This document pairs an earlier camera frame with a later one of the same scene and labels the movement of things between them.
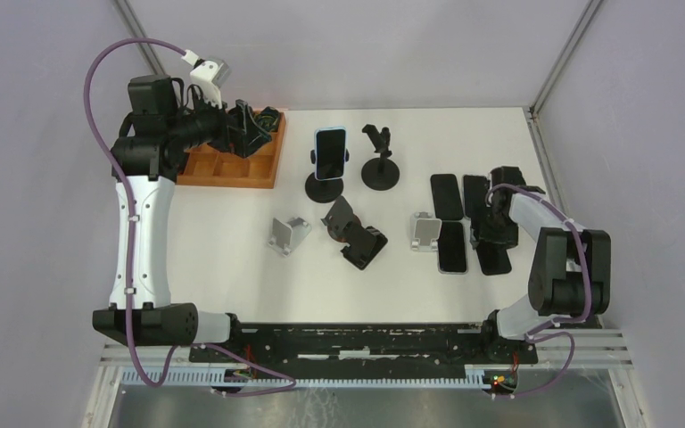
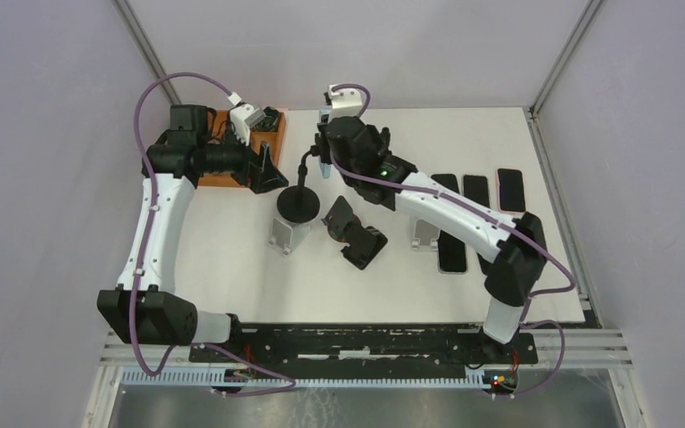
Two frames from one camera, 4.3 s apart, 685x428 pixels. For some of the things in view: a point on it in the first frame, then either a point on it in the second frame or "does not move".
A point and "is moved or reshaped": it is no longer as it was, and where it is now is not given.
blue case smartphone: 330,148 is moved or reshaped
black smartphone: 474,196 does not move
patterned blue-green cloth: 268,119 does not move
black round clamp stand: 324,191 -> 300,203
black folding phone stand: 366,244 does not move
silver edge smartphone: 451,254 does not move
